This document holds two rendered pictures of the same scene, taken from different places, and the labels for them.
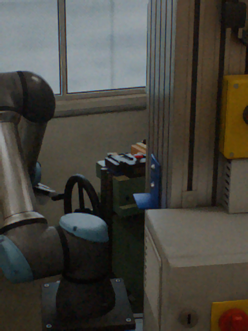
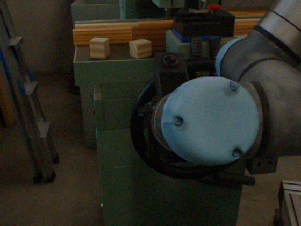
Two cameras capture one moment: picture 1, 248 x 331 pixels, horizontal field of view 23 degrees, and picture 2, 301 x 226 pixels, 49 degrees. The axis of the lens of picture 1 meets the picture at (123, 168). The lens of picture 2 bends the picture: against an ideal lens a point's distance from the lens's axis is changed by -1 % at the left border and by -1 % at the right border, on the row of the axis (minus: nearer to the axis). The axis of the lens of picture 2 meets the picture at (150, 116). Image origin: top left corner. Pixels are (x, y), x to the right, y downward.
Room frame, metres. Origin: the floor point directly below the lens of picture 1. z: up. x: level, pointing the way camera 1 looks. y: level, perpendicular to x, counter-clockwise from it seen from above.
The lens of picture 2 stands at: (1.79, 0.76, 1.15)
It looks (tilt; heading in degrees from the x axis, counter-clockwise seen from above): 27 degrees down; 290
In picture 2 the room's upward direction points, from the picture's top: straight up
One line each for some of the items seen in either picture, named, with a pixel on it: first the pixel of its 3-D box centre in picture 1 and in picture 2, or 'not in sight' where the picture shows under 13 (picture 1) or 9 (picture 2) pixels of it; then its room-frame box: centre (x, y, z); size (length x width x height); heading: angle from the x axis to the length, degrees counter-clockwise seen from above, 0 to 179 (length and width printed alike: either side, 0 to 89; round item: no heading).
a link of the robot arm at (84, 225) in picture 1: (81, 243); not in sight; (1.35, 0.10, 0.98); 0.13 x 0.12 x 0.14; 116
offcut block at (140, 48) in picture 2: not in sight; (140, 48); (2.09, 0.00, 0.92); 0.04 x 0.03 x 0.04; 59
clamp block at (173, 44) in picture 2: (126, 183); (199, 54); (1.94, -0.01, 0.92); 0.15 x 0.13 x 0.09; 28
